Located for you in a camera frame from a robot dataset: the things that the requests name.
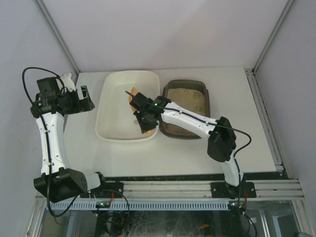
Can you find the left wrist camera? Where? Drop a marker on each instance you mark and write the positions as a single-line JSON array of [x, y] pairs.
[[48, 85]]

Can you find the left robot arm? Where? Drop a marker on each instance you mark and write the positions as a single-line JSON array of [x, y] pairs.
[[58, 181]]

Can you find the grey slotted cable duct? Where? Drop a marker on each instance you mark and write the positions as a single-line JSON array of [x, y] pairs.
[[151, 205]]

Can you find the aluminium mounting rail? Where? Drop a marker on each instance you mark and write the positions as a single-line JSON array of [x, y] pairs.
[[254, 189]]

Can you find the dark brown litter box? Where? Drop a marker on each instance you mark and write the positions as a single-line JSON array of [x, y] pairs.
[[174, 131]]

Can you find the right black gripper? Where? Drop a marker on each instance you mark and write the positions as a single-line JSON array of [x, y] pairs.
[[145, 124]]

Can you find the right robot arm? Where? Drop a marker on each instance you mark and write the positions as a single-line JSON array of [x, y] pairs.
[[220, 136]]

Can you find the yellow litter scoop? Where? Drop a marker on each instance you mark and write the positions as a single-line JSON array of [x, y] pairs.
[[132, 93]]

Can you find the white plastic tub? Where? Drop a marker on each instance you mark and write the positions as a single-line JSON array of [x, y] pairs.
[[115, 119]]

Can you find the beige litter pellets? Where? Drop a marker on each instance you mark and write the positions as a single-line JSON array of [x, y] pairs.
[[185, 99]]

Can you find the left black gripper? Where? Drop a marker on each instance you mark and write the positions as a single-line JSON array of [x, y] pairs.
[[76, 100]]

